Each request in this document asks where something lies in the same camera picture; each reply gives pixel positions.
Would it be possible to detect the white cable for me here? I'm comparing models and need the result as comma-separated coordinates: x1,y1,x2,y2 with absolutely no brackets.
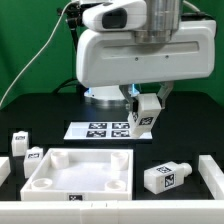
0,0,80,104

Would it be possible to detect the white wall block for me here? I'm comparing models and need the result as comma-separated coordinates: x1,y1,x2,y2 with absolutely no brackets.
0,157,11,186
198,155,224,200

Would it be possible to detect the white base tag plate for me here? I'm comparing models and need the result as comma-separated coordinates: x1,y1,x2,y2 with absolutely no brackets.
63,121,153,141

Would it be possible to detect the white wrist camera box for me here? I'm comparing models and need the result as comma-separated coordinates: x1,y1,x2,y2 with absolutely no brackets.
82,0,147,32

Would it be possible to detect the white left wall block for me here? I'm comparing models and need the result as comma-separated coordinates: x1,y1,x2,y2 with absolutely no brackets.
0,157,11,186

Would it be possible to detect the white front wall fixture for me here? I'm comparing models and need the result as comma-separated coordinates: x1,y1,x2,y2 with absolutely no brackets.
0,200,224,224

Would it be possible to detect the white square tabletop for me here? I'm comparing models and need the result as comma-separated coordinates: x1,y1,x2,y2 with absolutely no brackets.
20,148,133,201

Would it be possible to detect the black camera stand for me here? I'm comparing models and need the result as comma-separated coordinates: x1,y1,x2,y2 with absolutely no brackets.
57,2,81,48

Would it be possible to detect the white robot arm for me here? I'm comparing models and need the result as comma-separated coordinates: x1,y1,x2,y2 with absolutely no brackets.
76,0,216,111

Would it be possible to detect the white right wall block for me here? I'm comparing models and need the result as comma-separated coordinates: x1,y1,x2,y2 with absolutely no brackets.
198,155,224,200

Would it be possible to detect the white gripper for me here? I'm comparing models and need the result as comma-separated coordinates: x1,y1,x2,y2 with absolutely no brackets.
76,20,216,110

